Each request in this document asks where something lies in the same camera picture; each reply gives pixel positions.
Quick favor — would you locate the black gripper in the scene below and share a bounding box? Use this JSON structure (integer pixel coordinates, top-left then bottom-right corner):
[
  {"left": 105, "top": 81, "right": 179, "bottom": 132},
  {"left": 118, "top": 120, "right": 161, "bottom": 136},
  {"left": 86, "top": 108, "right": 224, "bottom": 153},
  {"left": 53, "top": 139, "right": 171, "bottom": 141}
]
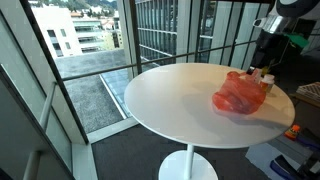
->
[{"left": 245, "top": 29, "right": 291, "bottom": 76}]

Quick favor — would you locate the white Pantene bottle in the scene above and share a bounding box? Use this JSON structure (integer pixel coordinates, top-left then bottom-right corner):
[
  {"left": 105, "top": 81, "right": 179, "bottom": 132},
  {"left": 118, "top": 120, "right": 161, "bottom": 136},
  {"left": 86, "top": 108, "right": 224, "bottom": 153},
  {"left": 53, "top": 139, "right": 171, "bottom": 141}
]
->
[{"left": 253, "top": 68, "right": 263, "bottom": 84}]

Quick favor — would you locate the amber bottle with white lid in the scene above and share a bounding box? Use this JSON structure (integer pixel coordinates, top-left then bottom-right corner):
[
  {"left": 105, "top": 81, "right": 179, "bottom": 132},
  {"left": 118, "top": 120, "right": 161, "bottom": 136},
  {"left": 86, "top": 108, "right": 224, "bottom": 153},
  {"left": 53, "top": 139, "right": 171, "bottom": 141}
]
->
[{"left": 259, "top": 73, "right": 276, "bottom": 95}]

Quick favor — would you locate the yellow green small object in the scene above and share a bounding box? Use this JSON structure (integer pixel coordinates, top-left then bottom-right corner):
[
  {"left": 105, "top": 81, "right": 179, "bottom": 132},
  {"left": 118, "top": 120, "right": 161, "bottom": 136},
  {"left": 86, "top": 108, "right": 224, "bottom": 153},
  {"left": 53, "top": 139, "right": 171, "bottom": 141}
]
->
[{"left": 261, "top": 65, "right": 272, "bottom": 77}]

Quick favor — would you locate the red plastic bag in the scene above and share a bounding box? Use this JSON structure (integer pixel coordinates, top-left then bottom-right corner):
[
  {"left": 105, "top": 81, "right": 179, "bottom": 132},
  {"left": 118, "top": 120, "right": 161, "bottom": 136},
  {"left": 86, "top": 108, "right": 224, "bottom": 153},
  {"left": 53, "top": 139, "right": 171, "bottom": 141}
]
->
[{"left": 212, "top": 69, "right": 268, "bottom": 115}]

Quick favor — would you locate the white lattice tray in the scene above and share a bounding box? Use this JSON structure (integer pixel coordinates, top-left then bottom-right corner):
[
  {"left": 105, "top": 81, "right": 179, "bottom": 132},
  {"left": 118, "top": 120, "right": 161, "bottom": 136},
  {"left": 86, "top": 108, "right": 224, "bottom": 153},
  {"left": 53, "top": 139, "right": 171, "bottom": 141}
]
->
[{"left": 295, "top": 81, "right": 320, "bottom": 104}]

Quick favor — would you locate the orange toy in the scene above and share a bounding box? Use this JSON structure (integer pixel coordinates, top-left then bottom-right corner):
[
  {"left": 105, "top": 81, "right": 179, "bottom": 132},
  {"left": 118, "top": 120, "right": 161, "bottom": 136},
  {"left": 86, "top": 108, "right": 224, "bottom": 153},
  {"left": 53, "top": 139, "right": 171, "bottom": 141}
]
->
[{"left": 283, "top": 124, "right": 301, "bottom": 141}]

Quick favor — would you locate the white floor board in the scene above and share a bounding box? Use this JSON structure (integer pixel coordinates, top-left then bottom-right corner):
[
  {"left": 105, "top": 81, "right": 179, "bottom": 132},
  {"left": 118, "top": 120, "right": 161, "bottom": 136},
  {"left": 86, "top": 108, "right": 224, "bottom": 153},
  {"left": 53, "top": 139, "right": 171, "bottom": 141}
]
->
[{"left": 245, "top": 142, "right": 301, "bottom": 180}]

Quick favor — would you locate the blue floor item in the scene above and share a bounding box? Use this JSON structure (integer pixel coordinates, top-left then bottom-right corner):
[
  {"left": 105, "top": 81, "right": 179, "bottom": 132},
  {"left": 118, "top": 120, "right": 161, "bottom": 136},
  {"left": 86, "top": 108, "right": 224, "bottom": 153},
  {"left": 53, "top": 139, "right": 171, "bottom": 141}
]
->
[{"left": 269, "top": 159, "right": 292, "bottom": 180}]

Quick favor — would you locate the dark metal window railing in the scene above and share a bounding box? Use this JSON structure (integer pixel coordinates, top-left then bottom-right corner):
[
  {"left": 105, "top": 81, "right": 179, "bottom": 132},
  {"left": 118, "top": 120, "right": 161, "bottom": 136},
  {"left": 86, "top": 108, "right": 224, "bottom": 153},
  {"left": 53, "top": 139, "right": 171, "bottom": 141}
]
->
[{"left": 61, "top": 41, "right": 254, "bottom": 82}]

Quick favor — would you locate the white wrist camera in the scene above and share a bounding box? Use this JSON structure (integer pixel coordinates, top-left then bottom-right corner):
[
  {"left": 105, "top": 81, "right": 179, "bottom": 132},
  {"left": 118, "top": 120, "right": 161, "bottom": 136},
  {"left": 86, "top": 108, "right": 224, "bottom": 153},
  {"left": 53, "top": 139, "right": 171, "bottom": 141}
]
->
[{"left": 252, "top": 17, "right": 268, "bottom": 29}]

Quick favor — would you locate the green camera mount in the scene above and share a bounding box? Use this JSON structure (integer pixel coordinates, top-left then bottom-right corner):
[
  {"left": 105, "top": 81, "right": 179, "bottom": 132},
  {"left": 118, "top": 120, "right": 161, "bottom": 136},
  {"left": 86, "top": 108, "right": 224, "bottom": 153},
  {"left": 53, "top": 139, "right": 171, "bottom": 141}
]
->
[{"left": 283, "top": 33, "right": 310, "bottom": 50}]

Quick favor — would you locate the white table pedestal base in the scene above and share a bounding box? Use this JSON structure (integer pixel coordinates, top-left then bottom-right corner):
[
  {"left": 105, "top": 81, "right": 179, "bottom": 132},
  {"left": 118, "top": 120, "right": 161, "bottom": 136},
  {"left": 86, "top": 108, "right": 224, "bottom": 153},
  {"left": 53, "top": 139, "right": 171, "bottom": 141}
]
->
[{"left": 158, "top": 143, "right": 219, "bottom": 180}]

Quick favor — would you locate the white pipe rail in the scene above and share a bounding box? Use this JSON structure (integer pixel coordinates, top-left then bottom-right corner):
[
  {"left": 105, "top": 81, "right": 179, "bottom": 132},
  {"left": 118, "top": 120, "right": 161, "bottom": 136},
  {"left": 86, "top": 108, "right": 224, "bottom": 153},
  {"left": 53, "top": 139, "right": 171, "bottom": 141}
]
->
[{"left": 22, "top": 81, "right": 58, "bottom": 180}]

